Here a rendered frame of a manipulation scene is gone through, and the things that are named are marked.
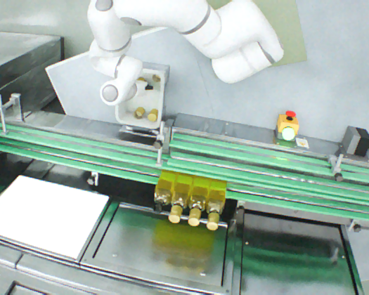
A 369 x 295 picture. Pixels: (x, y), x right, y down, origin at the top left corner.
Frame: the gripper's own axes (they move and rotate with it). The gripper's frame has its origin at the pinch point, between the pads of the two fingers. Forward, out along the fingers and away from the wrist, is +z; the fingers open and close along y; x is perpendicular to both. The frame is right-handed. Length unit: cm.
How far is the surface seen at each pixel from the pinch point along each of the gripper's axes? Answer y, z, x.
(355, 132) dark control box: 81, 1, -6
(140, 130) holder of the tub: 0.4, 6.8, -18.9
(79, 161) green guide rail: -20.1, -4.3, -31.3
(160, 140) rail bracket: 12.9, -14.5, -15.2
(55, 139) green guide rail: -30.1, -5.6, -23.7
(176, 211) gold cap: 22.1, -26.2, -33.5
